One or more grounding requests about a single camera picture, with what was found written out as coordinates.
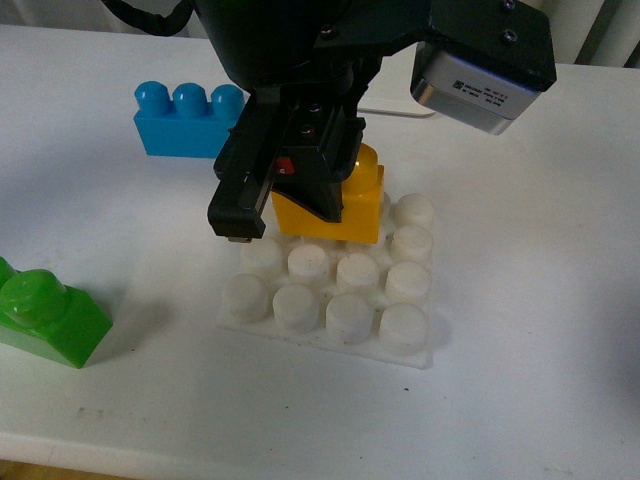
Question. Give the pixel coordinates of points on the green toy block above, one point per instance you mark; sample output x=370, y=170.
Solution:
x=42, y=316

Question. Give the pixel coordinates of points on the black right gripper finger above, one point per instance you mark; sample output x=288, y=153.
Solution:
x=245, y=167

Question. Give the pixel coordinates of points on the white studded base plate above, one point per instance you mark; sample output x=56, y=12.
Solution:
x=366, y=300

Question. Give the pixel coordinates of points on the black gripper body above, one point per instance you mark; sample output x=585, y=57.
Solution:
x=271, y=43

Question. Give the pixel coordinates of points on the blue three-stud block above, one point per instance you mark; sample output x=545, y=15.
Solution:
x=188, y=122

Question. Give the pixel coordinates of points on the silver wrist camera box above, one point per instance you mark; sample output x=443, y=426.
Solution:
x=465, y=92

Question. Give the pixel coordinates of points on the yellow two-stud block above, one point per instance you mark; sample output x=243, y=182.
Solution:
x=362, y=198

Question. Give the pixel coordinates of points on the white desk lamp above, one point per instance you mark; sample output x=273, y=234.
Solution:
x=397, y=113

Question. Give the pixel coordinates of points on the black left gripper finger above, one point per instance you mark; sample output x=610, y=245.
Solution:
x=317, y=154

